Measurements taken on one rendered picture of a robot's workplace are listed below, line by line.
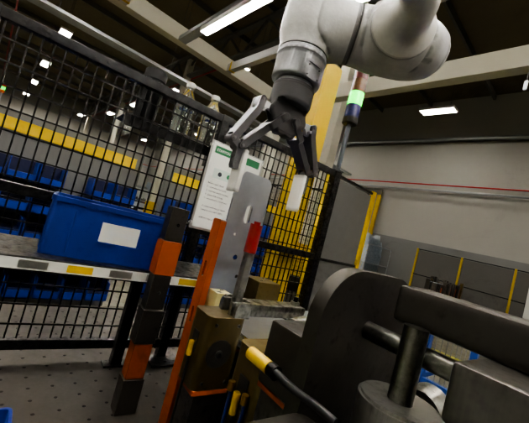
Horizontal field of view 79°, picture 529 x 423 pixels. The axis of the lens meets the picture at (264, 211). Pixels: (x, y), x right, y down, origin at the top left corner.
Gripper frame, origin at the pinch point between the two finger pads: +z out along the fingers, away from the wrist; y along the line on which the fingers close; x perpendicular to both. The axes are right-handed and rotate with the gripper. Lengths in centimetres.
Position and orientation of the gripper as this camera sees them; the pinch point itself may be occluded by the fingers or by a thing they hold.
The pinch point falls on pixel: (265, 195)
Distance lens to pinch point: 56.3
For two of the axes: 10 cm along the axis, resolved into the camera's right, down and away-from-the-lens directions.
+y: 7.7, 2.4, 6.0
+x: -5.9, -1.1, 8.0
